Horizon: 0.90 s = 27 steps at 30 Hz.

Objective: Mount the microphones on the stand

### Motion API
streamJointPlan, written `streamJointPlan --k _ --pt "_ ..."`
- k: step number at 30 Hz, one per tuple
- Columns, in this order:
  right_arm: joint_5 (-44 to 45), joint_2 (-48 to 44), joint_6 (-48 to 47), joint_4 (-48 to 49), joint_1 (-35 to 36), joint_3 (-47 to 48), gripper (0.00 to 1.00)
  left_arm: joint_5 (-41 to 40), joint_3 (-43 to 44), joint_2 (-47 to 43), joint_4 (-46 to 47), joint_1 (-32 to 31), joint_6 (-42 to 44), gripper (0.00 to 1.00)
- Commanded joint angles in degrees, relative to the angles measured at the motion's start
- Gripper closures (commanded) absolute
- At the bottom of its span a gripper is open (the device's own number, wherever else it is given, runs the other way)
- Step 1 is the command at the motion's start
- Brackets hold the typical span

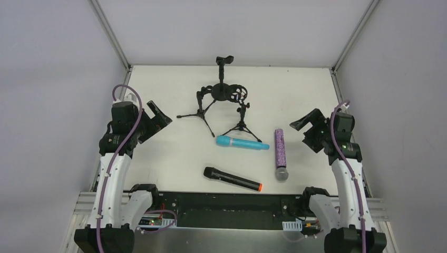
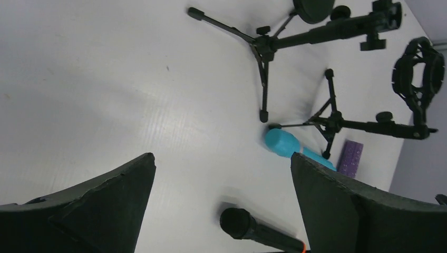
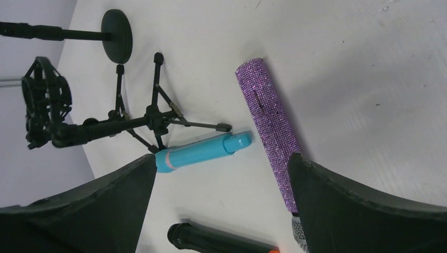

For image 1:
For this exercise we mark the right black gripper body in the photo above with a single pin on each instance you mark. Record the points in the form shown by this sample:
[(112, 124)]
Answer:
[(312, 129)]

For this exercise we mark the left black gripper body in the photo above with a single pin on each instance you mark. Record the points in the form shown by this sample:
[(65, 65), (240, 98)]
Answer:
[(149, 121)]

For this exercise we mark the purple glitter microphone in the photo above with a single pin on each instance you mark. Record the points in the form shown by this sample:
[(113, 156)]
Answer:
[(281, 172)]

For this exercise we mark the tripod shock mount stand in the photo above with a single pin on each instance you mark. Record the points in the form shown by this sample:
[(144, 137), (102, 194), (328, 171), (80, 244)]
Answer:
[(237, 94)]

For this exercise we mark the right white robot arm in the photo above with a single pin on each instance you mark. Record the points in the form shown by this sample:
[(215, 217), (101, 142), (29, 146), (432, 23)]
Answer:
[(350, 227)]

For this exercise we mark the black tripod clip stand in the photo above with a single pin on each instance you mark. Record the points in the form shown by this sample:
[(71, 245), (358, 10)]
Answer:
[(201, 111)]

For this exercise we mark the round base mic stand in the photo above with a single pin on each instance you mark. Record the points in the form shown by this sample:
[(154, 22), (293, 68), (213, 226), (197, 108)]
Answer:
[(218, 91)]

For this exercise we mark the blue toy microphone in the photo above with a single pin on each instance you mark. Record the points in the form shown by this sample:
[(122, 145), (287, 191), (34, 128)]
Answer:
[(226, 141)]

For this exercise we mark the black microphone orange end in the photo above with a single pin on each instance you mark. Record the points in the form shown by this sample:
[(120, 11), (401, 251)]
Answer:
[(215, 174)]

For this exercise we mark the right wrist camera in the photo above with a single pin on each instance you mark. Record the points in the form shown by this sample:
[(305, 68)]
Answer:
[(343, 108)]

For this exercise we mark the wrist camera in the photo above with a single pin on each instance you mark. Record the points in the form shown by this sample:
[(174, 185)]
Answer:
[(130, 98), (343, 108)]

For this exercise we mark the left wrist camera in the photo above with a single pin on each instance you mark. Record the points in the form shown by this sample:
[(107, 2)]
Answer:
[(130, 98)]

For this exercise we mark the right white cable duct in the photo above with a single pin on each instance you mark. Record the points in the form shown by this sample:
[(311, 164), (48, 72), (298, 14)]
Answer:
[(292, 225)]

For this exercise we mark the white cable duct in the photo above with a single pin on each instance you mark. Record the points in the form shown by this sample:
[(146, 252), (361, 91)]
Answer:
[(292, 225), (156, 222)]

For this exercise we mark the left white cable duct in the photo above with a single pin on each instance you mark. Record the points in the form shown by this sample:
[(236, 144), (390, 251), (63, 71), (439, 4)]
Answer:
[(156, 222)]

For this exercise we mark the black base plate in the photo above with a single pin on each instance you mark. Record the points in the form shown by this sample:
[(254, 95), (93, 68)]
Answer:
[(229, 210)]

